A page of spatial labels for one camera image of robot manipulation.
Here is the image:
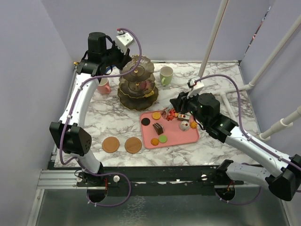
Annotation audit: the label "green macaron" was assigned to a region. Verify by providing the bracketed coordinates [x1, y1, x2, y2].
[158, 135, 167, 143]

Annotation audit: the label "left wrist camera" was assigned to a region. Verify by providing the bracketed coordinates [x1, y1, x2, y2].
[115, 32, 135, 54]

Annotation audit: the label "three-tier grey cake stand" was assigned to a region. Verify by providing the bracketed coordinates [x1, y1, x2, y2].
[118, 56, 158, 111]

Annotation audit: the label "black sandwich cookie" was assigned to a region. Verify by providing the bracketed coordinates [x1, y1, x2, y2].
[141, 117, 151, 126]

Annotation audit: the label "white pvc pipe frame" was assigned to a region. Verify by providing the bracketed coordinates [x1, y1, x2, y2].
[205, 0, 301, 141]

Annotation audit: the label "pink mug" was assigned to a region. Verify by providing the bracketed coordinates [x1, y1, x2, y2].
[97, 78, 111, 95]

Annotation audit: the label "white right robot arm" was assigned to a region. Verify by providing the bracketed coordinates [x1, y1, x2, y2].
[170, 92, 301, 201]

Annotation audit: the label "chocolate chip cookie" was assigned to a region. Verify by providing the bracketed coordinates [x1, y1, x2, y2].
[150, 138, 159, 146]

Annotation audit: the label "layered square cake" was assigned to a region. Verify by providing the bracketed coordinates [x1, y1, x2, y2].
[177, 113, 190, 121]

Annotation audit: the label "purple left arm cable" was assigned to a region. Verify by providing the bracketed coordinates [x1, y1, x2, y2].
[58, 27, 143, 208]

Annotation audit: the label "red frosted donut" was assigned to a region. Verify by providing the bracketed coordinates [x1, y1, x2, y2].
[166, 109, 178, 121]

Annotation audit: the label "round wooden coaster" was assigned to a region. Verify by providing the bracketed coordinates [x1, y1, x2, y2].
[125, 137, 142, 154]
[102, 137, 120, 153]

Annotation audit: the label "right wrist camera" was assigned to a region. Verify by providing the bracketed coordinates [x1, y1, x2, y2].
[187, 79, 204, 98]

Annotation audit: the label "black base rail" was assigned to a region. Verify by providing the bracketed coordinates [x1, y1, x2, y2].
[76, 165, 232, 197]

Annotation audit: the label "orange jam biscuit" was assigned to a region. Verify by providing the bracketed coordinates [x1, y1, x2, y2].
[152, 112, 161, 120]

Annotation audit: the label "pink serving tray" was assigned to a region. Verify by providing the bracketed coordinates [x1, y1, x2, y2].
[140, 111, 199, 149]

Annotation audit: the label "green mug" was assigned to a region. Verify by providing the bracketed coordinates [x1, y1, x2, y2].
[159, 66, 174, 86]

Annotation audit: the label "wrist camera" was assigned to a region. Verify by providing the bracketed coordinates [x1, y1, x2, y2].
[187, 79, 204, 98]
[115, 32, 135, 54]

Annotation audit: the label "metal serving tongs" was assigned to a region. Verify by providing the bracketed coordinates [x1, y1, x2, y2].
[161, 107, 173, 119]

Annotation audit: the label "yellow cake slice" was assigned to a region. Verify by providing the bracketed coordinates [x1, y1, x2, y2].
[145, 90, 155, 97]

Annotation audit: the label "orange flower cookie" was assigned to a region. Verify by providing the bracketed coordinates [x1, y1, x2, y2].
[190, 121, 198, 129]

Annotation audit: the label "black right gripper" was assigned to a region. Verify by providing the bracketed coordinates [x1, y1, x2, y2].
[171, 89, 208, 127]

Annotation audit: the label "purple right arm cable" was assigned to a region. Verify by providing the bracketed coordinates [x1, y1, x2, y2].
[192, 74, 301, 206]

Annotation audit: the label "chocolate cake slice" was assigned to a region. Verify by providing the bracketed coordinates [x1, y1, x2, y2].
[153, 123, 164, 135]

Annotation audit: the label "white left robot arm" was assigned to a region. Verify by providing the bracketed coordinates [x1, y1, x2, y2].
[49, 28, 138, 186]

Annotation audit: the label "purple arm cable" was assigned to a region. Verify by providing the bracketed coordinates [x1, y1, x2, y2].
[58, 27, 143, 208]
[192, 74, 301, 206]

